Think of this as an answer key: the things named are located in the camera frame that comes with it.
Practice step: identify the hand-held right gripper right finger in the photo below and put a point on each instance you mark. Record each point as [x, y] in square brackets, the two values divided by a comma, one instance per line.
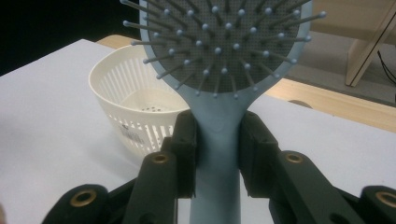
[295, 186]

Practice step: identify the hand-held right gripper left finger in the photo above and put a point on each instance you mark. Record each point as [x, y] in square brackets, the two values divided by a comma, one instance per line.
[155, 186]

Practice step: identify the blue hairbrush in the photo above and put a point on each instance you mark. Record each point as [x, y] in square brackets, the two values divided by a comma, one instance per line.
[218, 124]

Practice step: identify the white plastic basket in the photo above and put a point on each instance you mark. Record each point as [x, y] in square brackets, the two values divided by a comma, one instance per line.
[115, 93]

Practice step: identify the white table sheet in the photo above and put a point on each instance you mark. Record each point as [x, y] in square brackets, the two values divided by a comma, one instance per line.
[46, 130]

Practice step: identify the light wooden bench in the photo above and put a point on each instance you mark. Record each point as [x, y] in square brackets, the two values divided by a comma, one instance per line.
[362, 53]

